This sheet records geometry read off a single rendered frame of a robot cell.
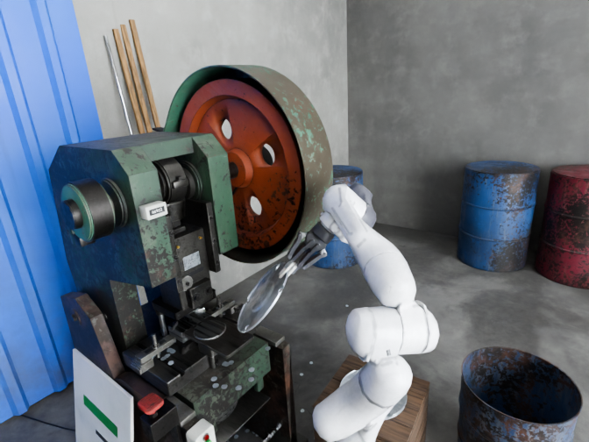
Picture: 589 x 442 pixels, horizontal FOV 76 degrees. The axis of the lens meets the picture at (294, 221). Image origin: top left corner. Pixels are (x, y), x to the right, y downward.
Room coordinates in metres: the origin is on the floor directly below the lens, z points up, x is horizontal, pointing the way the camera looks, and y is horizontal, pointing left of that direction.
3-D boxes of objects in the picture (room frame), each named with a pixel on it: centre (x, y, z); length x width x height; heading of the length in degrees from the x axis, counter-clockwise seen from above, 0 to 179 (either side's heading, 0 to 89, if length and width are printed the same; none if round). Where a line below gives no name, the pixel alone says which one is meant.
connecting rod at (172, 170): (1.32, 0.45, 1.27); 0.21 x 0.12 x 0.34; 51
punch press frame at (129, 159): (1.41, 0.57, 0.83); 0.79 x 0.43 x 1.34; 51
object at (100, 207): (1.14, 0.62, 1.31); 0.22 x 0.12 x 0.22; 51
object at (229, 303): (1.45, 0.35, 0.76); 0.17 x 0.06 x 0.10; 141
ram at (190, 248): (1.29, 0.42, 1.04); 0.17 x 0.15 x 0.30; 51
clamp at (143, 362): (1.19, 0.56, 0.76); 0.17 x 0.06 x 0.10; 141
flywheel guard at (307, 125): (1.65, 0.32, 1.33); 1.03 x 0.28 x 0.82; 51
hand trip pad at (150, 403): (0.92, 0.48, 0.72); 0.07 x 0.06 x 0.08; 51
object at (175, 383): (1.32, 0.45, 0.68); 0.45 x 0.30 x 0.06; 141
